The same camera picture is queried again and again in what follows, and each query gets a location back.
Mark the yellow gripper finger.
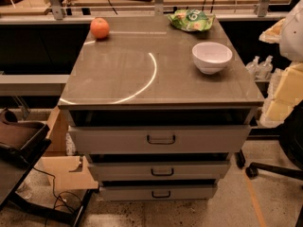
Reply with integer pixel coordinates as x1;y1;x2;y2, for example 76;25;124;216
264;61;303;122
258;19;285;44

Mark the white bowl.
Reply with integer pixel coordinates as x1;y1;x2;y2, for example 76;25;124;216
192;42;233;75

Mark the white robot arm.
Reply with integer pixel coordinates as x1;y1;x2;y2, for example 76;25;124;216
259;8;303;128

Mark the clear plastic bottle right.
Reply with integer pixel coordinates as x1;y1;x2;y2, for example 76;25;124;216
257;55;273;79

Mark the clear plastic bottle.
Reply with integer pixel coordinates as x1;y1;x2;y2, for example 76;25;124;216
245;56;259;79
257;55;273;79

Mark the clear plastic bottle left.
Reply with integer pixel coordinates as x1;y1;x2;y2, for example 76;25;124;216
245;56;259;79

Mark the green chip bag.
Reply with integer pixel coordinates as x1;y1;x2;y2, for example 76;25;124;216
168;9;215;32

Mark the middle grey drawer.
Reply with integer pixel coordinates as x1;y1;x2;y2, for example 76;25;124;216
88;161;230;182

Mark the grey drawer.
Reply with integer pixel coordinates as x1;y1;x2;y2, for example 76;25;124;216
88;161;230;182
69;125;250;154
100;184;217;201

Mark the grey drawer cabinet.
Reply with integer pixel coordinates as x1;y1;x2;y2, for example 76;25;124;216
58;16;263;191

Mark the orange fruit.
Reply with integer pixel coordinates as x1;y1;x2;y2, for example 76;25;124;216
90;17;110;39

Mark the top grey drawer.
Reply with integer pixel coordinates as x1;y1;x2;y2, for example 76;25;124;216
69;125;250;154

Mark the bottom grey drawer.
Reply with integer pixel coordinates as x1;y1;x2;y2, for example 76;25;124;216
100;184;217;201

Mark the cardboard box piece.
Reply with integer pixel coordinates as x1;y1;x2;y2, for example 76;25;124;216
42;107;98;191

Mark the black tray cart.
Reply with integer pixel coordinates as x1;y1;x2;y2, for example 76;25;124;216
0;108;93;227

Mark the black floor cable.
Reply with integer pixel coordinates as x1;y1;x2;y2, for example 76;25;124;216
32;166;83;227

